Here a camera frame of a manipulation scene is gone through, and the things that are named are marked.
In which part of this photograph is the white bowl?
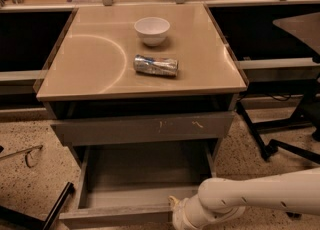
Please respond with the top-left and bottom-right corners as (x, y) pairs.
(134, 17), (171, 47)

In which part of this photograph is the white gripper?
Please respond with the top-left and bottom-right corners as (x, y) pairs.
(168, 195), (245, 230)

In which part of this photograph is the crushed silver can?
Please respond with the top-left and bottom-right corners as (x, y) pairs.
(133, 55), (179, 77)

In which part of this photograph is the black stand leg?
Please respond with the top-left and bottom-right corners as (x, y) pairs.
(0, 181), (76, 230)

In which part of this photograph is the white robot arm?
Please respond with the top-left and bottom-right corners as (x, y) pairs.
(169, 168), (320, 230)

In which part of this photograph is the thin metal rod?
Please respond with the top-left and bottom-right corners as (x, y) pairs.
(0, 145), (43, 168)

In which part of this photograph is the black table frame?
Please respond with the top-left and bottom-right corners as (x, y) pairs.
(236, 102), (311, 150)

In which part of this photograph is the grey drawer cabinet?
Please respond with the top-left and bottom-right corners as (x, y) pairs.
(33, 3), (250, 188)

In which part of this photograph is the grey drawer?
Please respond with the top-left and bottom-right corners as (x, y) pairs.
(60, 141), (213, 229)
(51, 111), (234, 146)

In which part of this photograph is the grey top drawer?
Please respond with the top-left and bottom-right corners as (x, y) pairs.
(51, 111), (234, 146)

